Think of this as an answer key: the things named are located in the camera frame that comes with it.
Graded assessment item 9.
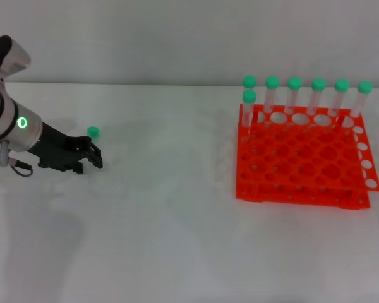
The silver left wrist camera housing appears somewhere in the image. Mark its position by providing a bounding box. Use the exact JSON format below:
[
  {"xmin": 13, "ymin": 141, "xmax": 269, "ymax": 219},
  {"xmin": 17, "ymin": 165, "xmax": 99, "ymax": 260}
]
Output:
[{"xmin": 0, "ymin": 35, "xmax": 32, "ymax": 83}]

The green capped test tube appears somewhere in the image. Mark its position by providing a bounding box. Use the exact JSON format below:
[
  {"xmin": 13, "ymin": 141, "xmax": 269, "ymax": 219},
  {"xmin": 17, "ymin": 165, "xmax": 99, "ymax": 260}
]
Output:
[
  {"xmin": 305, "ymin": 78, "xmax": 327, "ymax": 117},
  {"xmin": 284, "ymin": 76, "xmax": 303, "ymax": 116},
  {"xmin": 347, "ymin": 81, "xmax": 374, "ymax": 119},
  {"xmin": 242, "ymin": 74, "xmax": 258, "ymax": 91},
  {"xmin": 86, "ymin": 126, "xmax": 102, "ymax": 141},
  {"xmin": 241, "ymin": 89, "xmax": 257, "ymax": 135},
  {"xmin": 262, "ymin": 75, "xmax": 280, "ymax": 114},
  {"xmin": 327, "ymin": 78, "xmax": 351, "ymax": 117}
]

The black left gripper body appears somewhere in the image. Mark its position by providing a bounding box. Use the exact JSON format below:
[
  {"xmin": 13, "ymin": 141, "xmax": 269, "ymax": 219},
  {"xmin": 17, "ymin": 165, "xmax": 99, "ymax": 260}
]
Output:
[{"xmin": 27, "ymin": 121, "xmax": 92, "ymax": 173}]

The orange test tube rack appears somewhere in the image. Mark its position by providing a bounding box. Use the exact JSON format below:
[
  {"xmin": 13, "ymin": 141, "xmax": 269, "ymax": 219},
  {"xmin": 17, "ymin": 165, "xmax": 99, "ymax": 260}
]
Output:
[{"xmin": 235, "ymin": 103, "xmax": 379, "ymax": 210}]

